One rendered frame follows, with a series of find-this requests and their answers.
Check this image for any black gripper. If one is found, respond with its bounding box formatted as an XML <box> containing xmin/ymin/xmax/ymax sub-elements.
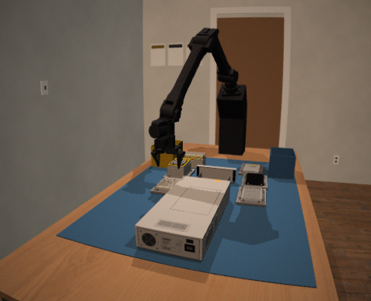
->
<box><xmin>151</xmin><ymin>145</ymin><xmax>185</xmax><ymax>169</ymax></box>

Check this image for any white rectangular plate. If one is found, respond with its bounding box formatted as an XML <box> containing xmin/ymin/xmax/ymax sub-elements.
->
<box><xmin>243</xmin><ymin>163</ymin><xmax>260</xmax><ymax>173</ymax></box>

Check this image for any white multiwell plate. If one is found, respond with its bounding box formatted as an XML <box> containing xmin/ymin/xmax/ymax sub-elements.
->
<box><xmin>241</xmin><ymin>186</ymin><xmax>262</xmax><ymax>202</ymax></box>

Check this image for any blue bench mat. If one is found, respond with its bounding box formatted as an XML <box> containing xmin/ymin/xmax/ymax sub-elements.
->
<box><xmin>56</xmin><ymin>157</ymin><xmax>317</xmax><ymax>288</ymax></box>

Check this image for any dark blue open bin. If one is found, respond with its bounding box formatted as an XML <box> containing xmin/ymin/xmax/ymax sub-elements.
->
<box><xmin>268</xmin><ymin>147</ymin><xmax>296</xmax><ymax>180</ymax></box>

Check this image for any yellow open-top bin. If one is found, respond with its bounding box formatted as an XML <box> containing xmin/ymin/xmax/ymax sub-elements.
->
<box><xmin>151</xmin><ymin>140</ymin><xmax>183</xmax><ymax>168</ymax></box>

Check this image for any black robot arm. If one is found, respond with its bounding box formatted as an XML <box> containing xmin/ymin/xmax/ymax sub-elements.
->
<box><xmin>149</xmin><ymin>28</ymin><xmax>241</xmax><ymax>154</ymax></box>

